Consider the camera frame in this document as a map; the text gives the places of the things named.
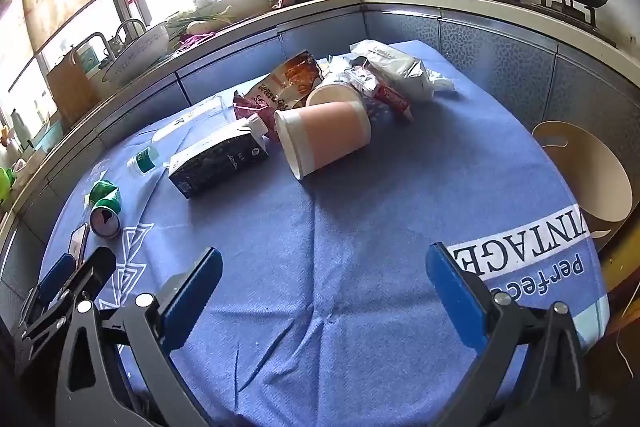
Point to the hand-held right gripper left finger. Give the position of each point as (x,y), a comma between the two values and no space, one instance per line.
(192,297)

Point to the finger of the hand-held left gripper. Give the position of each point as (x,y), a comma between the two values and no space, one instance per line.
(55,274)
(97,267)

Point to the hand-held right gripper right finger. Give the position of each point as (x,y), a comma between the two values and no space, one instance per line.
(457,302)

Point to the small shiny packet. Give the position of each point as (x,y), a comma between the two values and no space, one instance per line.
(80,242)

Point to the crushed green can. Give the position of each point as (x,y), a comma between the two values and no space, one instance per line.
(105,194)

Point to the clear plastic bottle green label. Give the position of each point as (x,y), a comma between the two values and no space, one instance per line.
(147,158)

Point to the black drink carton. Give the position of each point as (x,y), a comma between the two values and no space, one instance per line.
(215,162)

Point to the red snack bag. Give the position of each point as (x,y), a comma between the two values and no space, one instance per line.
(250,107)

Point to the pink paper cup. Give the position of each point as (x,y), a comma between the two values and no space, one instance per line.
(330,132)

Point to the red white wrapper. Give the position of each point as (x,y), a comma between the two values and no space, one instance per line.
(392,99)

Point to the white tissue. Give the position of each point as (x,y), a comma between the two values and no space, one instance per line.
(440,82)

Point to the silver foil wrapper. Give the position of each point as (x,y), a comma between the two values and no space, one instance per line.
(362,79)

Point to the white paper cup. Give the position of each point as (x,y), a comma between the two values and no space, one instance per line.
(332,94)

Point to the silver white bag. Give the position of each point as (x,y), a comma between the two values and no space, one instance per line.
(395,67)

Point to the brown snack bag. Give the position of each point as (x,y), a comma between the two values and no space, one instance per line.
(295,74)

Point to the blue printed tablecloth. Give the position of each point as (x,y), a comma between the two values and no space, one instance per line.
(350,232)

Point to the brown cutting board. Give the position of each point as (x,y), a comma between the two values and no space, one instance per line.
(72,92)

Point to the white basin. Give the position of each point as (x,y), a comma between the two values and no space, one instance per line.
(140,54)

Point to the metal faucet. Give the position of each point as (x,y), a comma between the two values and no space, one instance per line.
(131,26)

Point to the purple vegetable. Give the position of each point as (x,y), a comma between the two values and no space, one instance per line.
(195,39)

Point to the white radish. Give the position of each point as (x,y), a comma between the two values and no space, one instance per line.
(197,27)

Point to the green onions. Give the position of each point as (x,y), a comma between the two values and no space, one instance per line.
(200,18)

